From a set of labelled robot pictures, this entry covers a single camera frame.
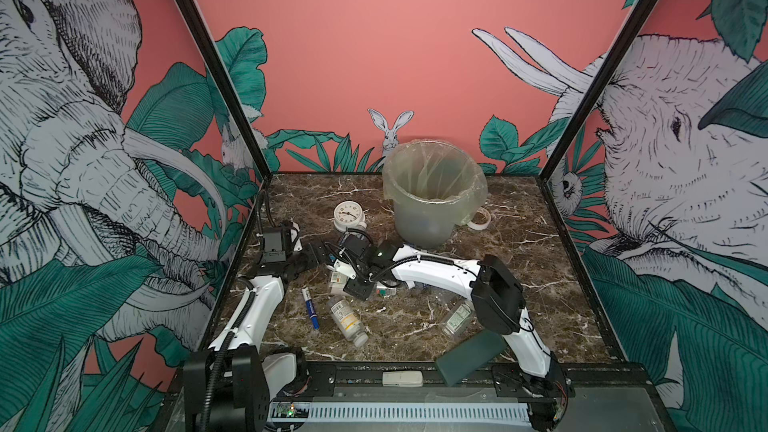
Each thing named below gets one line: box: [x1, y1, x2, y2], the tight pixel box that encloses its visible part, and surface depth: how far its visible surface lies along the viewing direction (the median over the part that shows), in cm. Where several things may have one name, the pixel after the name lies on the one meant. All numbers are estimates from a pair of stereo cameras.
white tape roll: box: [467, 207, 491, 230], surface depth 107 cm
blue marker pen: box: [301, 286, 321, 330], surface depth 87 cm
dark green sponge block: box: [436, 329, 508, 387], surface depth 78 cm
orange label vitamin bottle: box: [327, 296, 369, 347], surface depth 81 cm
